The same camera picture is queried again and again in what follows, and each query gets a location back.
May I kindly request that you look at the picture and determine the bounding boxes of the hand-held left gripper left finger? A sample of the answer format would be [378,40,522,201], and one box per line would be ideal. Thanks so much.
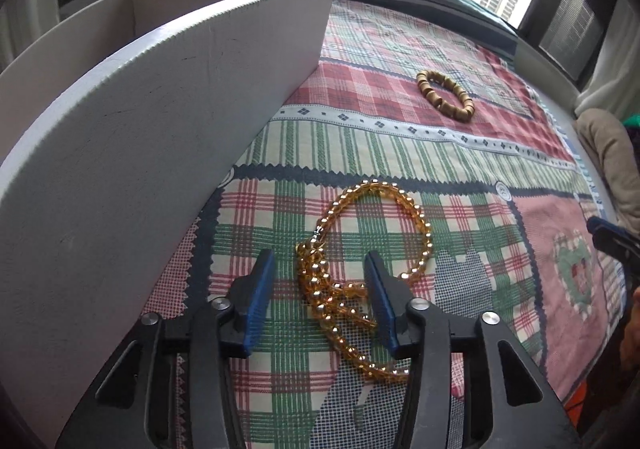
[55,249,277,449]

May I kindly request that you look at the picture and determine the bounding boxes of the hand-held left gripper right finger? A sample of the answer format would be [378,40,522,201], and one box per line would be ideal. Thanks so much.
[364,250,583,449]

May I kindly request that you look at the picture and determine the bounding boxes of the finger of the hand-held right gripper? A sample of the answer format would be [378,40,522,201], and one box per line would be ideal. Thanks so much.
[586,216,640,275]

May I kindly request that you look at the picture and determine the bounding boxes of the golden amber bead necklace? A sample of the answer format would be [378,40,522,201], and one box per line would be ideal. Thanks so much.
[296,182,433,384]

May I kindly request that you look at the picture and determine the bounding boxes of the white cardboard box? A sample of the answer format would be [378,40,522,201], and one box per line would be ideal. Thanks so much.
[0,0,337,449]

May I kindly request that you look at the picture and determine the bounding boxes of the beige cushion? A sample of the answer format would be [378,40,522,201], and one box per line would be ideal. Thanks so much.
[575,109,640,230]

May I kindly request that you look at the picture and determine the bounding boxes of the plaid patchwork blanket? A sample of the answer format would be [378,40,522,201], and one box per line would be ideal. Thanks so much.
[140,0,626,449]

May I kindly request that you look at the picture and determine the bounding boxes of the white curtain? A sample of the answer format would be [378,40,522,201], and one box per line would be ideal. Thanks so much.
[0,0,61,75]
[575,0,640,120]

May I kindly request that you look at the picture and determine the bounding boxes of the window louvre panel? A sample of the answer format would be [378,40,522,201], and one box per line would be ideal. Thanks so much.
[539,0,606,72]

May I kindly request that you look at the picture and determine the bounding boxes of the tan barrel bead bracelet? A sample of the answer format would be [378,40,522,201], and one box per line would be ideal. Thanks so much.
[416,70,476,123]

